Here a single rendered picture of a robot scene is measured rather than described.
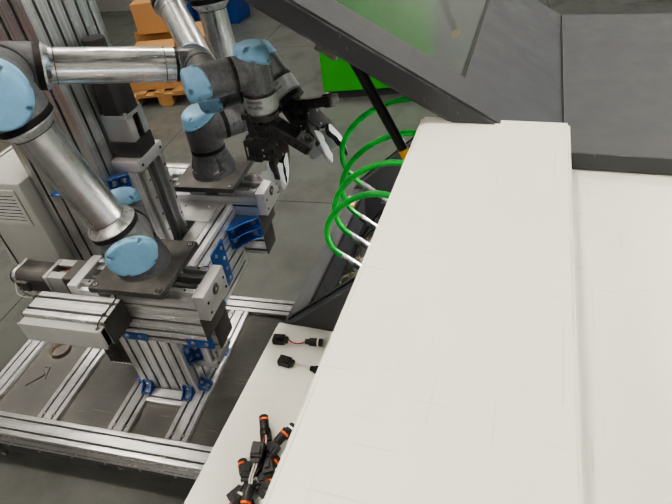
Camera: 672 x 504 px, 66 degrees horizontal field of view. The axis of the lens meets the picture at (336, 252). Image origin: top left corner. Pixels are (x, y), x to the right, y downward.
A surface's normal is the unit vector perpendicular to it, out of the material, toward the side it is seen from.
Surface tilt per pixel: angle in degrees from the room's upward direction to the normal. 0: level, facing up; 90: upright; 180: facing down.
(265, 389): 0
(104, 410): 0
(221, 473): 0
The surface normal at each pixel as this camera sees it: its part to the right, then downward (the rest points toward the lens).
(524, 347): -0.10, -0.76
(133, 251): 0.45, 0.63
